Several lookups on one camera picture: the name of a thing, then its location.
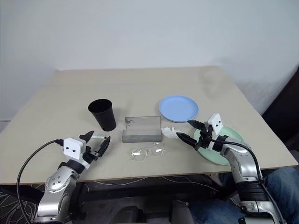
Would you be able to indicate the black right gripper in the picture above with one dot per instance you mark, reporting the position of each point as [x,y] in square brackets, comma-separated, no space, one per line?
[205,140]

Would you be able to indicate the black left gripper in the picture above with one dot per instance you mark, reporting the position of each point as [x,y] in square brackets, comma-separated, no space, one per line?
[90,156]

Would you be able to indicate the white pen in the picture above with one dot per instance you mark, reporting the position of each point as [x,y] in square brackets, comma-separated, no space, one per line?
[99,137]

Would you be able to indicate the white tissue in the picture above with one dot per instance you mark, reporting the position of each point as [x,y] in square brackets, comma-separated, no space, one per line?
[169,133]

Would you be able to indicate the green plate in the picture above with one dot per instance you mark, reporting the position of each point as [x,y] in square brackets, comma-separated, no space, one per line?
[231,135]

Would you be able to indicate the clear frame glasses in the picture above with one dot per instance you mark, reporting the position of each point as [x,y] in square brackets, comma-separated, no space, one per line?
[136,153]

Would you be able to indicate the grey glasses case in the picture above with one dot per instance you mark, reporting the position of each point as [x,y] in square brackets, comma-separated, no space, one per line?
[140,131]

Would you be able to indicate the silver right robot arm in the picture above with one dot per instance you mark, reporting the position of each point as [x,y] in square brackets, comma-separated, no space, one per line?
[243,163]

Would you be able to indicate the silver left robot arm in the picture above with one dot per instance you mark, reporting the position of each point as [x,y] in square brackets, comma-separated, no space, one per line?
[56,183]

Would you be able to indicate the black cup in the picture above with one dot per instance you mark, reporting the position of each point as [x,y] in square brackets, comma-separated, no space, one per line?
[105,119]

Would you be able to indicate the blue plate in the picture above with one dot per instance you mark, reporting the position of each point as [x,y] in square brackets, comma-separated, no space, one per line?
[178,107]

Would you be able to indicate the grey rounded shape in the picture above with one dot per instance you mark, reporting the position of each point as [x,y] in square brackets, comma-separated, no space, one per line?
[182,212]

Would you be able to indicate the person's leg in blue jeans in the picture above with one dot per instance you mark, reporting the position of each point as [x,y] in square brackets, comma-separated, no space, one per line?
[282,186]
[217,212]

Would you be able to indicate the dark brown cabinet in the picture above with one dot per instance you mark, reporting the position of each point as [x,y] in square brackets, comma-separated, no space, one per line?
[285,116]

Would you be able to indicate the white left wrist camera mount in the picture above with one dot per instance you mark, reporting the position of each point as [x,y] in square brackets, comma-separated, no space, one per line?
[72,148]

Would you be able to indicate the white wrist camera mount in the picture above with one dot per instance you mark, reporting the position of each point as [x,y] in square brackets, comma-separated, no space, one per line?
[72,148]
[217,122]

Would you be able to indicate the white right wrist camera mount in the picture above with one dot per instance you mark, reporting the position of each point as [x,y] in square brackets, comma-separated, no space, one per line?
[217,122]

